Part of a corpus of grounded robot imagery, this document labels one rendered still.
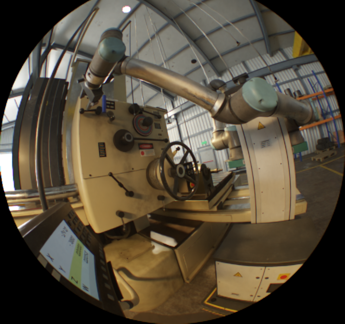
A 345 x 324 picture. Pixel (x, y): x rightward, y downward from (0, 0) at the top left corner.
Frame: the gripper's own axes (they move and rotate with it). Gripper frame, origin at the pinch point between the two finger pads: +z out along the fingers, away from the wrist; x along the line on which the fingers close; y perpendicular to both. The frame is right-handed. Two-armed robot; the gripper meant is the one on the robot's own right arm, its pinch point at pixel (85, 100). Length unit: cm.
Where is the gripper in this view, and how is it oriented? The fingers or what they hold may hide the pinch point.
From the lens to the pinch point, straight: 66.9
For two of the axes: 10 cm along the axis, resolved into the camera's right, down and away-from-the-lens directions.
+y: -4.4, 5.5, -7.1
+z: -7.4, 2.3, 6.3
